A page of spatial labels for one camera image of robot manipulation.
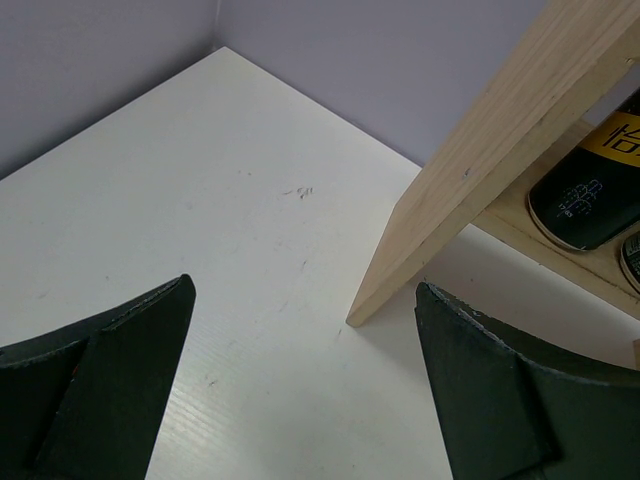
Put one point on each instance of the wooden two-tier shelf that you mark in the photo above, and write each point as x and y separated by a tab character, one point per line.
462	223

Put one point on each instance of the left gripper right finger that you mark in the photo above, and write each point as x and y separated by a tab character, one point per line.
513	406

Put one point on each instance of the black can yellow label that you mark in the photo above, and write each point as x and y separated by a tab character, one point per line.
630	260

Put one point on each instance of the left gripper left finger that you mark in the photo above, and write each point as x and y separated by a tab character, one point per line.
86	401

